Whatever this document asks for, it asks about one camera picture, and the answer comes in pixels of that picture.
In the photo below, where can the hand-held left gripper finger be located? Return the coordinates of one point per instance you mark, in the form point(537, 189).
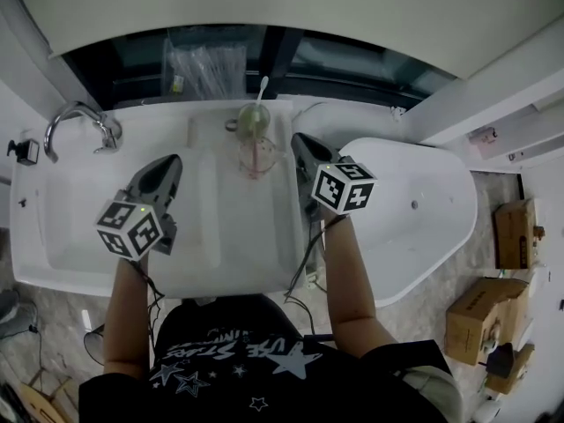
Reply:
point(169, 185)
point(143, 179)

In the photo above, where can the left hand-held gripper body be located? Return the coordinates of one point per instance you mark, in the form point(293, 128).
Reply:
point(119, 218)

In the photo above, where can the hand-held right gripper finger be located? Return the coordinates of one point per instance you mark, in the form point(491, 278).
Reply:
point(321, 148)
point(302, 157)

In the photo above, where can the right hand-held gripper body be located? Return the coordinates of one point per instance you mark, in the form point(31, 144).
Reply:
point(335, 192)

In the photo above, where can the clear pink dotted cup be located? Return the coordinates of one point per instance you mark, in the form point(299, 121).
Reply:
point(266, 152)

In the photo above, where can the green cup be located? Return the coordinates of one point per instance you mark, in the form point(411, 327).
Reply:
point(260, 119)

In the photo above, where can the person's right forearm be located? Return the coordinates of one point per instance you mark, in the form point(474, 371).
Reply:
point(348, 280)

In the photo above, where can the person's left forearm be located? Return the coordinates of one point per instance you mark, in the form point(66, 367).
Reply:
point(128, 315)

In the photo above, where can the white sink vanity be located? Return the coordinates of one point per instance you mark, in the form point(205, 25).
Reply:
point(66, 218)

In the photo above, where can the chrome faucet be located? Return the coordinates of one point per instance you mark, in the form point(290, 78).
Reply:
point(108, 139)

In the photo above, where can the white power strip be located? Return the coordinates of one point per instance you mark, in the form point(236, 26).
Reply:
point(312, 276)

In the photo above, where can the dark framed window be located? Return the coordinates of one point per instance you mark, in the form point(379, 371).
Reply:
point(352, 64)

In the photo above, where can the dark green white bathtub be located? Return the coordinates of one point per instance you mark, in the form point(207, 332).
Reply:
point(418, 236)

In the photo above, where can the small black knob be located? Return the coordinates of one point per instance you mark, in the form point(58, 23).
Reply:
point(22, 202)

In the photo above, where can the clear plastic bag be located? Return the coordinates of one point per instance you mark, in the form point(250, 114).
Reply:
point(207, 69)

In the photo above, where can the black round mesh object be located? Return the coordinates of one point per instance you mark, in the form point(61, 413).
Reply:
point(96, 348)

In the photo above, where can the brown cardboard box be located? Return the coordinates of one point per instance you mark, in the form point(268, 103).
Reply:
point(506, 386)
point(515, 236)
point(476, 315)

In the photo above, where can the black star-print t-shirt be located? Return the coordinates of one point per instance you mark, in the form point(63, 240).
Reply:
point(229, 390)

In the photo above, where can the wooden frame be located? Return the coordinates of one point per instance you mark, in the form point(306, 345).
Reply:
point(39, 401)

